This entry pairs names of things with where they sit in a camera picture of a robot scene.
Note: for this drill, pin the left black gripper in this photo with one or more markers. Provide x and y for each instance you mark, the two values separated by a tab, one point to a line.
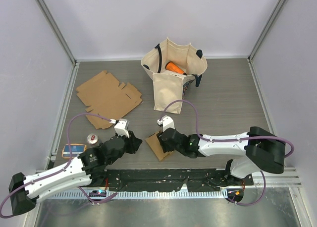
134	142

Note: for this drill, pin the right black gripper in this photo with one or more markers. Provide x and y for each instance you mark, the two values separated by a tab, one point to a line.
166	147

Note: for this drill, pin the brown cardboard box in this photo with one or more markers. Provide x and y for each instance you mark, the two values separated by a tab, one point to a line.
155	146

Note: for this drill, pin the cardboard sheet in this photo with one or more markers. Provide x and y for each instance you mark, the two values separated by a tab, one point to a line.
106	96

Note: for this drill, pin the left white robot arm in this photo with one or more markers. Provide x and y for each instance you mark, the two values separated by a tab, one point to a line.
87	169

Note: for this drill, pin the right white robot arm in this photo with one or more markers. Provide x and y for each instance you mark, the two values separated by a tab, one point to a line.
255	150

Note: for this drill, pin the yellow blue snack box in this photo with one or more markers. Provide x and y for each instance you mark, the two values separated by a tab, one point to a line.
73	150

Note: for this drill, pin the silver blue drink can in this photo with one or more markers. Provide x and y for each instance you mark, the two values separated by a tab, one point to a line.
92	139

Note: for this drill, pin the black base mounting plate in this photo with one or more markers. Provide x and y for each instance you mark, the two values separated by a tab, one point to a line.
168	180

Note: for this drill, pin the beige canvas tote bag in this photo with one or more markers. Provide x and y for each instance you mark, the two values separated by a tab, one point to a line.
170	86

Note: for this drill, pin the orange bottle in bag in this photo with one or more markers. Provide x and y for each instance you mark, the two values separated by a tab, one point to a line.
170	66

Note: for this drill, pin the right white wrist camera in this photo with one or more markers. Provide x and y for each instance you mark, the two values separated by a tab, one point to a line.
165	123

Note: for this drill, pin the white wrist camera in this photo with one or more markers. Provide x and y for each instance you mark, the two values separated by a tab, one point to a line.
121	127
165	123

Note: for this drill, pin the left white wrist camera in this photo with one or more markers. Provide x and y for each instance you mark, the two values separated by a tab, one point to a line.
121	127

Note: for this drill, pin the slotted cable duct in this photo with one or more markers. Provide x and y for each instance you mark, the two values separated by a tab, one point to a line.
182	194

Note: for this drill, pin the left aluminium frame post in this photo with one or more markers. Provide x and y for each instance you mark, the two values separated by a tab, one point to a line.
56	30

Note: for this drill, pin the aluminium frame post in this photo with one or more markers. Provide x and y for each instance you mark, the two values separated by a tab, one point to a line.
56	30
268	26

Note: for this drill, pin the right aluminium frame post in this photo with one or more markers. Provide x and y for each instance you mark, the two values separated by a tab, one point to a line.
268	26

